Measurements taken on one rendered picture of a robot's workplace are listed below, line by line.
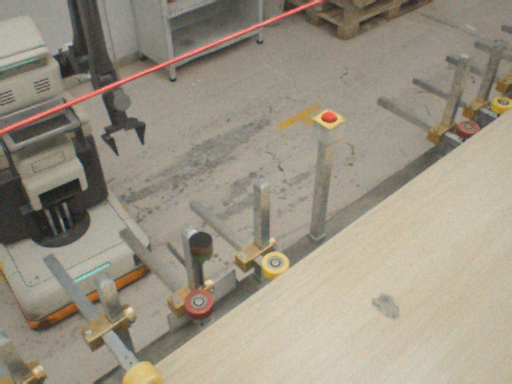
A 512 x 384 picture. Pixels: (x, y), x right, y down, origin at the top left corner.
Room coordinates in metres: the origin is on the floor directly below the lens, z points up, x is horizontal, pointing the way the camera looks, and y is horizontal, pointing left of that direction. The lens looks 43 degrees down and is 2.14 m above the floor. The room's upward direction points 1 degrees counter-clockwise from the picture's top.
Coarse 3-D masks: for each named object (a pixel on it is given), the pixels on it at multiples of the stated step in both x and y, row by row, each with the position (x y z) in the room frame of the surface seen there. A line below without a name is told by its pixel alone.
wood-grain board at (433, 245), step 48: (480, 144) 1.55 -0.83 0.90; (432, 192) 1.30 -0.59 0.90; (480, 192) 1.30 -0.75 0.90; (336, 240) 1.09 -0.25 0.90; (384, 240) 1.09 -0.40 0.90; (432, 240) 1.09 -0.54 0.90; (480, 240) 1.09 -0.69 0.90; (288, 288) 0.92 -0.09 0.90; (336, 288) 0.91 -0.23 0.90; (384, 288) 0.91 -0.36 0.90; (432, 288) 0.91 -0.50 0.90; (480, 288) 0.91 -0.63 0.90; (240, 336) 0.76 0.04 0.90; (288, 336) 0.76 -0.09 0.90; (336, 336) 0.76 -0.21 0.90; (384, 336) 0.76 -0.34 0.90; (432, 336) 0.76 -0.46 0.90; (480, 336) 0.76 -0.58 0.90
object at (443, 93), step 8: (416, 80) 2.11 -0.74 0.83; (424, 80) 2.10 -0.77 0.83; (424, 88) 2.08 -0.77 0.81; (432, 88) 2.05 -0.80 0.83; (440, 88) 2.04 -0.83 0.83; (440, 96) 2.01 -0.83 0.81; (464, 104) 1.92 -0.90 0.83; (480, 112) 1.86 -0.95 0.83; (488, 112) 1.85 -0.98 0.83; (488, 120) 1.83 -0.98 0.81
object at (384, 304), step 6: (384, 294) 0.89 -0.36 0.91; (372, 300) 0.87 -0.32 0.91; (378, 300) 0.87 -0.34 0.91; (384, 300) 0.87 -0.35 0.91; (390, 300) 0.86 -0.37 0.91; (378, 306) 0.85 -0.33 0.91; (384, 306) 0.84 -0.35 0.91; (390, 306) 0.85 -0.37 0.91; (396, 306) 0.84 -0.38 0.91; (378, 312) 0.83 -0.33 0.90; (384, 312) 0.83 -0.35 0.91; (390, 312) 0.83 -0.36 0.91; (396, 312) 0.82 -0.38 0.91
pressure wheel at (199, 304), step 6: (192, 294) 0.89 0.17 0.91; (198, 294) 0.90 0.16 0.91; (204, 294) 0.89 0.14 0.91; (210, 294) 0.89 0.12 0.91; (186, 300) 0.87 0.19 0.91; (192, 300) 0.88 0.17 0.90; (198, 300) 0.87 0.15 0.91; (204, 300) 0.88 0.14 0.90; (210, 300) 0.87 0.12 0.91; (186, 306) 0.86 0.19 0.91; (192, 306) 0.86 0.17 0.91; (198, 306) 0.86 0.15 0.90; (204, 306) 0.86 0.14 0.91; (210, 306) 0.85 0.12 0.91; (186, 312) 0.85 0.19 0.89; (192, 312) 0.84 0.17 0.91; (198, 312) 0.84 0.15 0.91; (204, 312) 0.84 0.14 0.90; (210, 312) 0.85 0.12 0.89; (192, 318) 0.84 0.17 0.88; (198, 318) 0.83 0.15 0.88; (204, 318) 0.84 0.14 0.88
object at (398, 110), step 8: (384, 104) 1.93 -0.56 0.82; (392, 104) 1.92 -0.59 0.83; (392, 112) 1.90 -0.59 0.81; (400, 112) 1.87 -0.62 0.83; (408, 112) 1.86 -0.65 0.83; (408, 120) 1.84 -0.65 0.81; (416, 120) 1.81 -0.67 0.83; (424, 120) 1.80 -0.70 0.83; (424, 128) 1.78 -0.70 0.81; (448, 136) 1.69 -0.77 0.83; (456, 136) 1.69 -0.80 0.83; (456, 144) 1.66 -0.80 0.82
